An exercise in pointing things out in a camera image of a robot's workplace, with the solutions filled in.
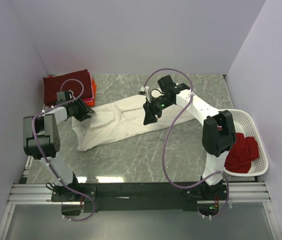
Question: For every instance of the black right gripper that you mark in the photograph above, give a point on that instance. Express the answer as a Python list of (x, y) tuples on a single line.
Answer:
[(150, 111)]

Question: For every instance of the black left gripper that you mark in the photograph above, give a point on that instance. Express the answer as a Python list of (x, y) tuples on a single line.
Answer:
[(85, 110)]

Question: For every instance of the white t shirt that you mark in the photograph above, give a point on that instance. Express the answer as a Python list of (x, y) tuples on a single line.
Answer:
[(119, 120)]

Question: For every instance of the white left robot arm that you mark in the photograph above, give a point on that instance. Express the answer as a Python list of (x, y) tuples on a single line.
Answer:
[(41, 141)]

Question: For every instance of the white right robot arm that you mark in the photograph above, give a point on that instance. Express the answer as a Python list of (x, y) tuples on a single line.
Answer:
[(218, 136)]

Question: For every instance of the orange folded shirt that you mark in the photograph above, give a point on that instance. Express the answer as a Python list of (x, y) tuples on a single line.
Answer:
[(94, 86)]

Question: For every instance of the pink folded shirt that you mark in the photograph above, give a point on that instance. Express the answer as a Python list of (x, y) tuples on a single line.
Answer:
[(86, 100)]

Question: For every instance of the dark red folded shirt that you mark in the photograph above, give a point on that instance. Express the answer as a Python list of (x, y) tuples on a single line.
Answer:
[(53, 84)]

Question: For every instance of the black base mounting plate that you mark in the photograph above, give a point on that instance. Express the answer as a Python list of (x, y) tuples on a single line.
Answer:
[(96, 197)]

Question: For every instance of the white perforated plastic basket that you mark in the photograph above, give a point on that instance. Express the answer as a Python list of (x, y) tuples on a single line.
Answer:
[(244, 123)]

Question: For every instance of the red t shirt in basket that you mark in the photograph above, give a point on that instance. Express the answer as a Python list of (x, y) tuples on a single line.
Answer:
[(243, 153)]

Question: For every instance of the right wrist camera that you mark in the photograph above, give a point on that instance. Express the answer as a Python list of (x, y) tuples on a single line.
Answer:
[(145, 91)]

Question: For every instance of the aluminium rail frame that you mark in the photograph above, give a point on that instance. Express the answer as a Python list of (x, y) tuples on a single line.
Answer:
[(30, 214)]

